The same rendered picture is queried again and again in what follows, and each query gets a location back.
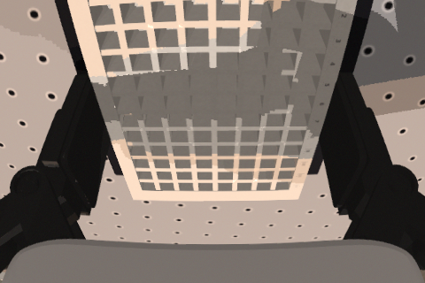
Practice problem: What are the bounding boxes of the black flat square tray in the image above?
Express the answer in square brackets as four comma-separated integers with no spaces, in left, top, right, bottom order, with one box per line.
[55,0,374,175]

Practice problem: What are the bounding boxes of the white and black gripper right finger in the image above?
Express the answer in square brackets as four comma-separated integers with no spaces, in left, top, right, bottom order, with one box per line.
[319,72,425,270]

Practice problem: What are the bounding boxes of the white perforated base plate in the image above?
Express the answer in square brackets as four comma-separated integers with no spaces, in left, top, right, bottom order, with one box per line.
[0,0,425,244]

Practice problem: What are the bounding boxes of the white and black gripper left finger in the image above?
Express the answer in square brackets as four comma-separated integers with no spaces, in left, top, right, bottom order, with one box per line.
[0,73,111,273]

